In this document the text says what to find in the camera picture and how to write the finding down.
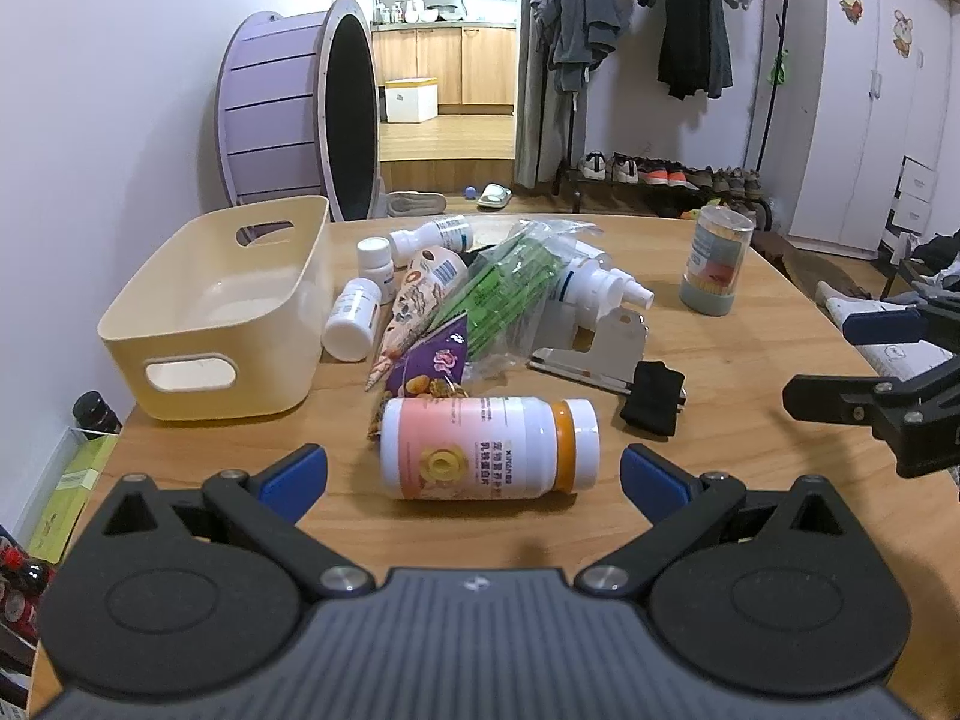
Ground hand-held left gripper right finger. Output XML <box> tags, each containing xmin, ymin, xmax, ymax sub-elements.
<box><xmin>574</xmin><ymin>444</ymin><xmax>860</xmax><ymax>601</ymax></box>

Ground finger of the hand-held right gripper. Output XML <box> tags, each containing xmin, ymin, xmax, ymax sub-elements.
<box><xmin>841</xmin><ymin>300</ymin><xmax>960</xmax><ymax>352</ymax></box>
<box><xmin>782</xmin><ymin>360</ymin><xmax>960</xmax><ymax>479</ymax></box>

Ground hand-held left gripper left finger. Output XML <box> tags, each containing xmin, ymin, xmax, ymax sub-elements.
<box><xmin>97</xmin><ymin>444</ymin><xmax>376</xmax><ymax>601</ymax></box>

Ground black cloth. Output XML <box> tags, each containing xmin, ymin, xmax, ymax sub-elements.
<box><xmin>619</xmin><ymin>361</ymin><xmax>687</xmax><ymax>437</ymax></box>

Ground silver metal stand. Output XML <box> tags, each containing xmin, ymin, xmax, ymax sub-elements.
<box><xmin>529</xmin><ymin>307</ymin><xmax>687</xmax><ymax>398</ymax></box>

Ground white bottle blue yellow label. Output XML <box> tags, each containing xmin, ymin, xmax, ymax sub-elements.
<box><xmin>324</xmin><ymin>277</ymin><xmax>383</xmax><ymax>361</ymax></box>

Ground large pink label bottle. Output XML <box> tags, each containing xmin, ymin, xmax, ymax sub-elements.
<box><xmin>379</xmin><ymin>396</ymin><xmax>601</xmax><ymax>500</ymax></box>

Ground cotton swab container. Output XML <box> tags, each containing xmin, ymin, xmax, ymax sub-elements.
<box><xmin>680</xmin><ymin>205</ymin><xmax>755</xmax><ymax>316</ymax></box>

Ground purple snack packet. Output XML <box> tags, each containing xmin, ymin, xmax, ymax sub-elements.
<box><xmin>366</xmin><ymin>315</ymin><xmax>472</xmax><ymax>445</ymax></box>

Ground cream plastic storage basket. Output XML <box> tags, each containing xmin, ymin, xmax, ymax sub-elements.
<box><xmin>97</xmin><ymin>195</ymin><xmax>333</xmax><ymax>421</ymax></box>

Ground white spray bottle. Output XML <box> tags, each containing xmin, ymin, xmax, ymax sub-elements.
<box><xmin>547</xmin><ymin>255</ymin><xmax>655</xmax><ymax>316</ymax></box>

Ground cone-shaped printed packet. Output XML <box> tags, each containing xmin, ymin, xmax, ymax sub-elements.
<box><xmin>366</xmin><ymin>246</ymin><xmax>470</xmax><ymax>391</ymax></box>

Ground small white capped bottle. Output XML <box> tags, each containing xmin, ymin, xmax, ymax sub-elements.
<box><xmin>357</xmin><ymin>237</ymin><xmax>398</xmax><ymax>301</ymax></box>

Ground bag of green sachets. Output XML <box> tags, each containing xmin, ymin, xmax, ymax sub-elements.
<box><xmin>427</xmin><ymin>217</ymin><xmax>608</xmax><ymax>383</ymax></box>

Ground white narrow-cap bottle blue label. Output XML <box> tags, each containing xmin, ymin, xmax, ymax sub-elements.
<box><xmin>388</xmin><ymin>215</ymin><xmax>473</xmax><ymax>256</ymax></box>

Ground pile of dark clothes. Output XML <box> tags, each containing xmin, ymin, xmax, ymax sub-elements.
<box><xmin>896</xmin><ymin>232</ymin><xmax>960</xmax><ymax>301</ymax></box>

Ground wooden desk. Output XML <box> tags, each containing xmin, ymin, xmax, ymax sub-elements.
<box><xmin>26</xmin><ymin>214</ymin><xmax>960</xmax><ymax>720</ymax></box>

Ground white wardrobe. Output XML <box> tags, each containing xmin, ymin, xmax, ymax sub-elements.
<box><xmin>791</xmin><ymin>0</ymin><xmax>960</xmax><ymax>256</ymax></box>

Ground dark bottle black cap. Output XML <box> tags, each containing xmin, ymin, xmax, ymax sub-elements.
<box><xmin>73</xmin><ymin>391</ymin><xmax>122</xmax><ymax>436</ymax></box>

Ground black clothes rack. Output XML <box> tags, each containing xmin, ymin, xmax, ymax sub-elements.
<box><xmin>555</xmin><ymin>0</ymin><xmax>797</xmax><ymax>215</ymax></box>

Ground row of shoes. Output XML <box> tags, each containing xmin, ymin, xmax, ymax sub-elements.
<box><xmin>577</xmin><ymin>151</ymin><xmax>773</xmax><ymax>230</ymax></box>

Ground grey slipper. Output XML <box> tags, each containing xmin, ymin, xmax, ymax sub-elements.
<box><xmin>386</xmin><ymin>191</ymin><xmax>449</xmax><ymax>218</ymax></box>

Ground black hanging jacket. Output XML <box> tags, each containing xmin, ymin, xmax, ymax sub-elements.
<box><xmin>658</xmin><ymin>0</ymin><xmax>734</xmax><ymax>101</ymax></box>

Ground grey curtain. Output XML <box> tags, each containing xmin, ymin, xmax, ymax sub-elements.
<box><xmin>516</xmin><ymin>0</ymin><xmax>590</xmax><ymax>192</ymax></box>

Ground purple cat exercise wheel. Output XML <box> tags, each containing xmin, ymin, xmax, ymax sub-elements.
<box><xmin>215</xmin><ymin>0</ymin><xmax>383</xmax><ymax>222</ymax></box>

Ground white foam box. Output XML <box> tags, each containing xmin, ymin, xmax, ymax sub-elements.
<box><xmin>384</xmin><ymin>77</ymin><xmax>438</xmax><ymax>123</ymax></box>

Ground grey hanging shirt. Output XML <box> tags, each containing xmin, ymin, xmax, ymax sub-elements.
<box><xmin>551</xmin><ymin>0</ymin><xmax>635</xmax><ymax>91</ymax></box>

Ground wooden kitchen base cabinets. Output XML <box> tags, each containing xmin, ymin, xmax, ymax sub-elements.
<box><xmin>371</xmin><ymin>25</ymin><xmax>518</xmax><ymax>107</ymax></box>

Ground group of white dishes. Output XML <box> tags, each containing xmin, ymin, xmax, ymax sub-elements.
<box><xmin>373</xmin><ymin>0</ymin><xmax>467</xmax><ymax>25</ymax></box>

